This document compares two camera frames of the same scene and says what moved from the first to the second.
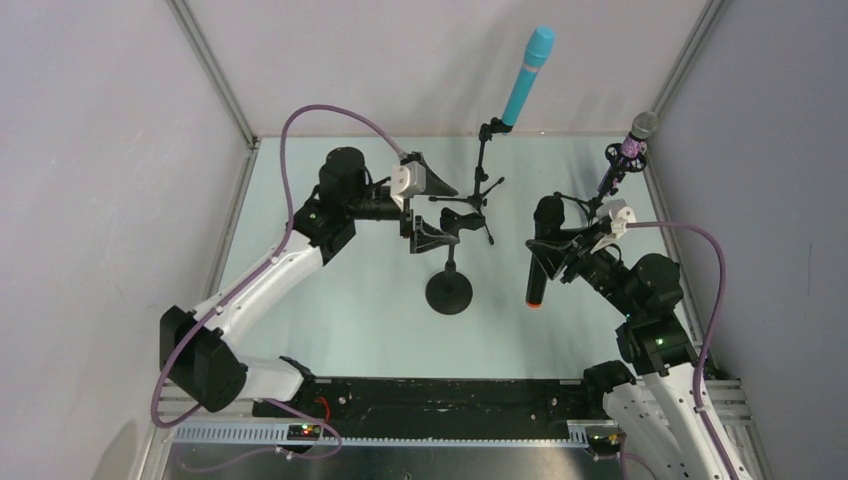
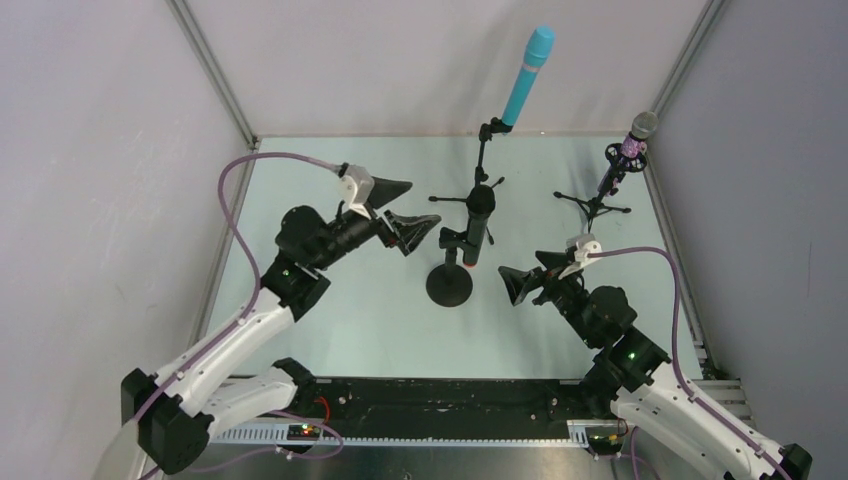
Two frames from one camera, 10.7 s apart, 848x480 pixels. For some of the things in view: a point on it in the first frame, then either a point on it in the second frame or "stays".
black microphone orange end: [548, 218] -> [480, 202]
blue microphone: [537, 50] stays
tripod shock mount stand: [615, 173] stays
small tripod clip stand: [492, 126] stays
